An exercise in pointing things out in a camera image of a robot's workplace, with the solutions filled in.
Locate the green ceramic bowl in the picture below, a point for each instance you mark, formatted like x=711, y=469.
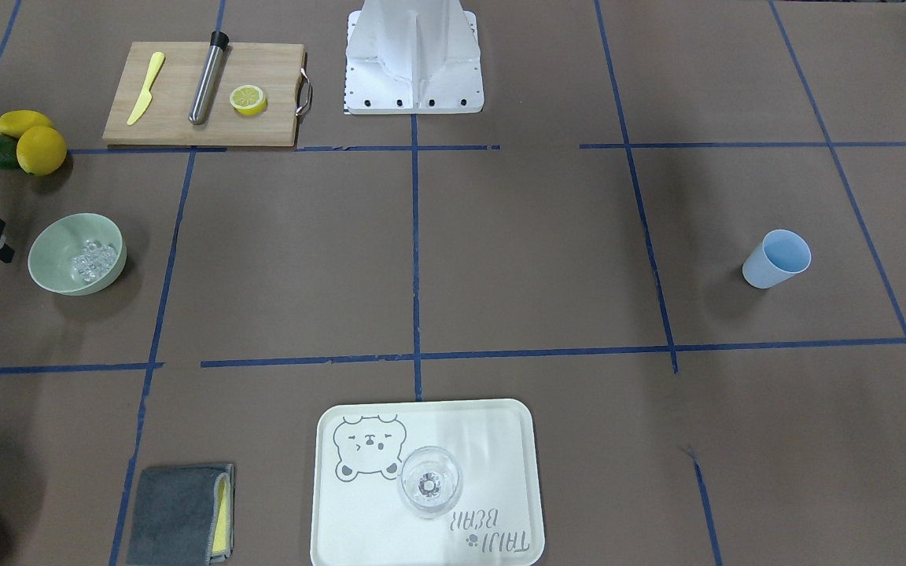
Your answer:
x=49, y=258

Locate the light blue plastic cup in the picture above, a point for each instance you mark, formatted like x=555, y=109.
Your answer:
x=781, y=255

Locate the ice cubes in green bowl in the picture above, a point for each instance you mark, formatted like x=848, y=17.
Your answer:
x=93, y=261

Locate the yellow lemon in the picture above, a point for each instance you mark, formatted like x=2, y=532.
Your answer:
x=14, y=124
x=41, y=150

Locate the yellow plastic knife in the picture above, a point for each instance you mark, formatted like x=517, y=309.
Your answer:
x=145, y=95

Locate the lemon half slice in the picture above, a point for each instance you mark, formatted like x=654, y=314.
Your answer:
x=248, y=100

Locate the metal cylinder tool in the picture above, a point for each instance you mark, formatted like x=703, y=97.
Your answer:
x=207, y=82

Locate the grey folded cloth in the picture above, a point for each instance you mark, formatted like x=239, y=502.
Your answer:
x=183, y=515

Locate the clear wine glass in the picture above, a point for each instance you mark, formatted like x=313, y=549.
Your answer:
x=431, y=482

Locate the cream bear tray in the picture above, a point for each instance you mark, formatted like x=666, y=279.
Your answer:
x=358, y=514

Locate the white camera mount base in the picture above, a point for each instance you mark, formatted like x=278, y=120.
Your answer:
x=412, y=57

